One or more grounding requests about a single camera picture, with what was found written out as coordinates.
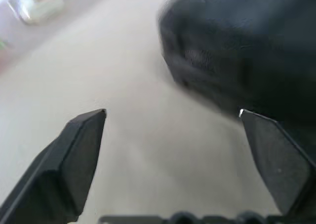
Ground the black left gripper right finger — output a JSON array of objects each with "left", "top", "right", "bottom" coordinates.
[{"left": 238, "top": 108, "right": 316, "bottom": 217}]

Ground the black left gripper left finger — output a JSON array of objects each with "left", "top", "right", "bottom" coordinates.
[{"left": 0, "top": 108, "right": 108, "bottom": 224}]

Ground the black plastic tool case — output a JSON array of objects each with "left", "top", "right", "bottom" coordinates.
[{"left": 157, "top": 0, "right": 316, "bottom": 126}]

